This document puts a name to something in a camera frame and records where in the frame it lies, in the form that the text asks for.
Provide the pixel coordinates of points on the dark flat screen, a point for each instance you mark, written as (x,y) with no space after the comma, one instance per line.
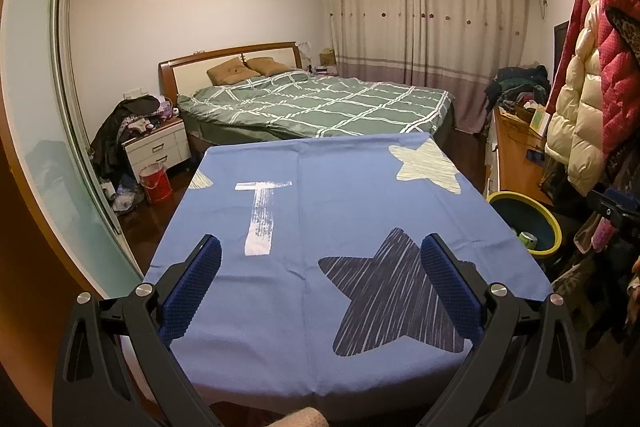
(561,52)

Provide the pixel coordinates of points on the plastic bags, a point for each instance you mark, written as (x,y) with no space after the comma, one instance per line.
(125,199)

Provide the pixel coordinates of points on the brown pillow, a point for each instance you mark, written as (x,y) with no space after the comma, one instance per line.
(270,66)
(227,72)

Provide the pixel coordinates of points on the frosted glass wardrobe door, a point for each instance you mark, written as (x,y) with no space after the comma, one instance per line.
(55,132)

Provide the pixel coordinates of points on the leopard print garment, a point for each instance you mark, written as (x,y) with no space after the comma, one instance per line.
(625,27)

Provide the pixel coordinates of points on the cream puffer jacket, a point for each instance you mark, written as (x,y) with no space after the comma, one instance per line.
(575,107)

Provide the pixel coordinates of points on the yellow-rimmed dark bin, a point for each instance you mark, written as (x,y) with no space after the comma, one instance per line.
(515,217)

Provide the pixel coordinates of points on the bed with green quilt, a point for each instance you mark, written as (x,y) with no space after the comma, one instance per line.
(200,67)

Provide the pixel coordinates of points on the red bucket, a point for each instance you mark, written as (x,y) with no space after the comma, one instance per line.
(157,187)

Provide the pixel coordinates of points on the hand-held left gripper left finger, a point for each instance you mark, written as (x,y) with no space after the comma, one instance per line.
(192,292)

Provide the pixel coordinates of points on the heap of clothes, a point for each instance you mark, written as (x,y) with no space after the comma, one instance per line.
(520,82)

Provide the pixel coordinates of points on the wooden desk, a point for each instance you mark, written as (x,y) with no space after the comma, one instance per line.
(515,157)

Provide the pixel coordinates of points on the pink and white curtain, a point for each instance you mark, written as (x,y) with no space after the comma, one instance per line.
(425,32)

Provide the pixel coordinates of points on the white nightstand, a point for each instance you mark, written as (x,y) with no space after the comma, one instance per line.
(160,147)

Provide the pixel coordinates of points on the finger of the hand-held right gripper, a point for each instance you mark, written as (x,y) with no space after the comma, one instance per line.
(617,209)

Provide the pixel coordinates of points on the blue star-printed tablecloth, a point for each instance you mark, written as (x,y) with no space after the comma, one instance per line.
(300,232)

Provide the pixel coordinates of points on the red quilted jacket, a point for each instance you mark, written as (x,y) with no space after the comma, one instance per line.
(620,72)

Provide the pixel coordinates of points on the white bedside lamp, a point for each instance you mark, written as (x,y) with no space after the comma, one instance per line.
(306,51)

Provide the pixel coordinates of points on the pile of dark clothes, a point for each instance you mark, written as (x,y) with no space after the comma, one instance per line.
(110,137)

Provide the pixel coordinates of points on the green checked duvet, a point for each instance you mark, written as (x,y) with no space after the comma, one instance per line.
(325,107)

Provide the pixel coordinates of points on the green paper cup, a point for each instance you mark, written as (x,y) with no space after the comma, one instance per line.
(527,241)

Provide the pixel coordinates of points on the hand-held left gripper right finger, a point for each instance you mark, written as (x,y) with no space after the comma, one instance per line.
(450,292)

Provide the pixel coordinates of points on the pink floral bag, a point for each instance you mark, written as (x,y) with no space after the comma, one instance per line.
(600,232)

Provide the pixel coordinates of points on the tissue box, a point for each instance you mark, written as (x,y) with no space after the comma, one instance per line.
(328,58)

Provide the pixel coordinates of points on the pink fuzzy clothing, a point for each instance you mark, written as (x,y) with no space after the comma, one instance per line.
(305,418)

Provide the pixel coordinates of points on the green box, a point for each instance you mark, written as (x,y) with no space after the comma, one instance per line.
(540,121)

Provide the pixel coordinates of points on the wall socket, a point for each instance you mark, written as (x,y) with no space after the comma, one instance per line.
(132,94)

